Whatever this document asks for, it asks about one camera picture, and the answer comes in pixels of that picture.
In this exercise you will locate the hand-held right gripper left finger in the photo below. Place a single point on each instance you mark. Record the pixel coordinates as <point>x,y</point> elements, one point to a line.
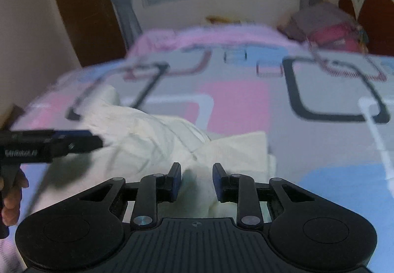
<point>175,182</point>

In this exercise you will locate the red white scalloped headboard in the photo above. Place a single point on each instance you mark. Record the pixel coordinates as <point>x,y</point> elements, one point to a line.
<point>375,21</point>

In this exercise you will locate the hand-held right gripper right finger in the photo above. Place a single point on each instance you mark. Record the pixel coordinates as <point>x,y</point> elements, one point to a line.
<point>218,182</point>

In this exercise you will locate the brown wooden door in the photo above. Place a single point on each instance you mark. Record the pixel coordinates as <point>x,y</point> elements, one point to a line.
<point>89,14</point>

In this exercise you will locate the person's left hand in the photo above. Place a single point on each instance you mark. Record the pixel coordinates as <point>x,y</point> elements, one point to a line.
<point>12,203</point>

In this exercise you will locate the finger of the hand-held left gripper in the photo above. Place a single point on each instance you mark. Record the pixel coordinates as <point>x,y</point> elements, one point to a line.
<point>83,144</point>
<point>74,133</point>

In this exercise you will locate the grey folded cloth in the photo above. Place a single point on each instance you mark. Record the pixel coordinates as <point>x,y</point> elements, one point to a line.
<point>317,19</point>

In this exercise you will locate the pink blanket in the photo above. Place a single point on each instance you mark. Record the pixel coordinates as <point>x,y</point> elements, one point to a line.
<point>200,37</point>

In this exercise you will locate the patterned grey pink bedsheet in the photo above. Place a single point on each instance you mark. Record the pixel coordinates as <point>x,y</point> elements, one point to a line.
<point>252,107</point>

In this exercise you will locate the cream white garment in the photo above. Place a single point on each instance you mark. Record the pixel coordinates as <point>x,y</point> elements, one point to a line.
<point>147,137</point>

